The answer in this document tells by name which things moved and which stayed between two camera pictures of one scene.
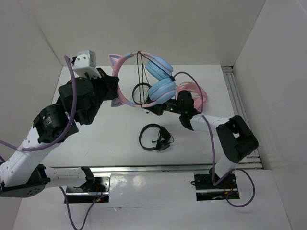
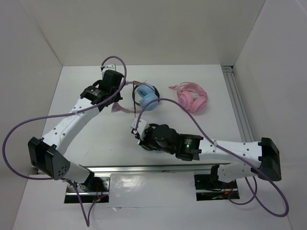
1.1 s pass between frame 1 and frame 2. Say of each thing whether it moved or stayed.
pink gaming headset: stayed
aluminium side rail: stayed
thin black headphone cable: moved
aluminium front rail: stayed
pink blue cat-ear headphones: moved
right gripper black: moved
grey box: moved
